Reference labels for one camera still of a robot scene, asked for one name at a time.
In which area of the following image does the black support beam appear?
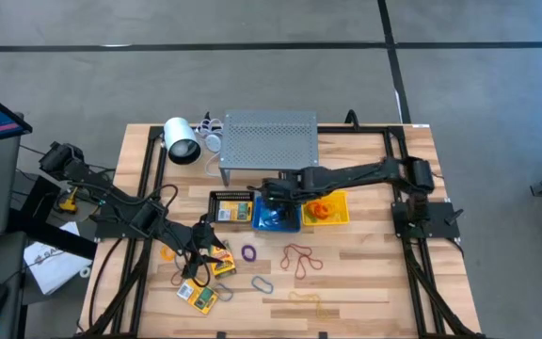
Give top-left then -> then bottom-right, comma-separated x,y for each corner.
7,209 -> 99,261

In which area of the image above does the grey perforated metal shelf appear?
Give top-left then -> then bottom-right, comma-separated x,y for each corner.
218,110 -> 320,188

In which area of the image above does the yellow rubber band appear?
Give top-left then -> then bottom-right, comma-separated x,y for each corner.
288,291 -> 331,324

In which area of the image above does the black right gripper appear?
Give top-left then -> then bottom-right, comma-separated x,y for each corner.
260,169 -> 308,222

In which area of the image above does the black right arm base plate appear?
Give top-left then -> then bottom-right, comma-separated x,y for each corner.
391,201 -> 461,240

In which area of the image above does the blue plastic basket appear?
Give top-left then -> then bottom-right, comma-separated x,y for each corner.
250,195 -> 303,234

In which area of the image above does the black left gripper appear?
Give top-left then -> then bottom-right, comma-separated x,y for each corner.
157,219 -> 228,280

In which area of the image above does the white coiled cable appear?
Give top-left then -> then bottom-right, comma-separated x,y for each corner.
195,117 -> 225,138

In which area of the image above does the black plastic basket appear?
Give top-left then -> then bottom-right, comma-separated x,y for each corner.
207,190 -> 256,223

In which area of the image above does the white paper booklet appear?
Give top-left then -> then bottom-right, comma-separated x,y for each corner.
22,220 -> 94,297

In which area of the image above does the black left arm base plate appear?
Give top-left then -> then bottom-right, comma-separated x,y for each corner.
94,206 -> 162,240

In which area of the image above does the yellow plastic basket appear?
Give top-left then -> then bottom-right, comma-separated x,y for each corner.
300,190 -> 351,227

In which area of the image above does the white cylindrical spotlight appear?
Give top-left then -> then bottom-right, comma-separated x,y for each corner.
162,116 -> 203,167

